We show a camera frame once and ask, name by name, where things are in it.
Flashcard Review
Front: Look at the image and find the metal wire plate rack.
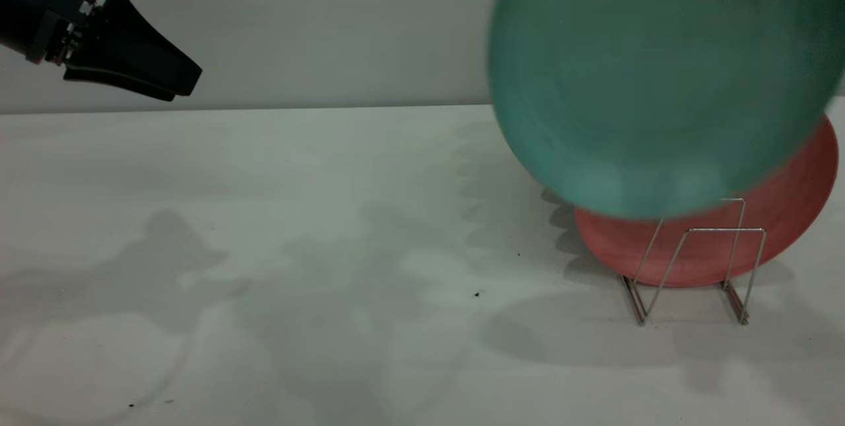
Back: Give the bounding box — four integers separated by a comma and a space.
621, 198, 768, 327

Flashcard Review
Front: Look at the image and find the pink plastic plate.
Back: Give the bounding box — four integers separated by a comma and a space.
573, 116, 840, 288

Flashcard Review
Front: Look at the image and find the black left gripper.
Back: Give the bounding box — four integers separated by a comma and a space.
26, 0, 202, 102

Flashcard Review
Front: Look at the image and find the green plastic plate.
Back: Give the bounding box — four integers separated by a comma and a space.
487, 0, 845, 221

